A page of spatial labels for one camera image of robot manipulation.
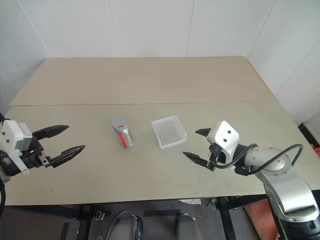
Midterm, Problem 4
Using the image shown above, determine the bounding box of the orange board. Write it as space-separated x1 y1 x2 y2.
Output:
244 199 281 240

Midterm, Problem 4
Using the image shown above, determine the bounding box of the crumpled white paper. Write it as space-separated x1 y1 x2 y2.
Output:
179 198 202 206

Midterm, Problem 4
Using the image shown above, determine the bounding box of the silver can with red label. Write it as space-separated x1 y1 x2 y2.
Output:
111 122 137 149

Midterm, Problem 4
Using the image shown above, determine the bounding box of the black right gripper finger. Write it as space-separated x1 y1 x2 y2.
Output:
195 128 212 138
182 151 210 168

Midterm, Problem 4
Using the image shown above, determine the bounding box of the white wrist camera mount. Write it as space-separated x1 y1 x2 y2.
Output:
0 119 34 176
206 120 241 166

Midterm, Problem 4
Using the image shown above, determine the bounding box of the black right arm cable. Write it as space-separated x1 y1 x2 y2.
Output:
212 143 305 176

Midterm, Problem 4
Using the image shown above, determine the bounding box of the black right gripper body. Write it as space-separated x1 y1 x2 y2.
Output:
206 141 227 173

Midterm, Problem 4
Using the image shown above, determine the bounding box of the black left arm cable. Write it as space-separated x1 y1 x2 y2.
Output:
0 181 8 209

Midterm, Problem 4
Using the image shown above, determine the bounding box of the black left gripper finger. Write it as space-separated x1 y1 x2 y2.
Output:
31 124 70 141
48 144 87 169

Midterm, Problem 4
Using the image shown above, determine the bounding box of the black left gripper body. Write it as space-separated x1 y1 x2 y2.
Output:
18 136 55 173

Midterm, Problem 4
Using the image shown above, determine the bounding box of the dark grey rounded shape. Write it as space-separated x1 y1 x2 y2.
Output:
175 213 204 240
109 210 144 240

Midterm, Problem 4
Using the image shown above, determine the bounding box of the clear plastic container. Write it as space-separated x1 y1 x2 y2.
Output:
151 115 188 151

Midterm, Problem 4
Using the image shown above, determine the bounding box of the black strap buckle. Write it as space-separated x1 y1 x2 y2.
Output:
92 208 111 221

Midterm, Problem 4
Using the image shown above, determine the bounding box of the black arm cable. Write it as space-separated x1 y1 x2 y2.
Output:
0 181 8 209
212 143 305 176

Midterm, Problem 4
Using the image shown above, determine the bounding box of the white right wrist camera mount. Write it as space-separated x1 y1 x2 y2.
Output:
206 120 241 166

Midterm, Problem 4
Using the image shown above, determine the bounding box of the black metal table frame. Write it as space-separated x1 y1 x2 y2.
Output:
0 194 270 240

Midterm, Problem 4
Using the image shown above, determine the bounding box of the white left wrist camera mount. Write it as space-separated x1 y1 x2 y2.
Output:
0 119 34 176

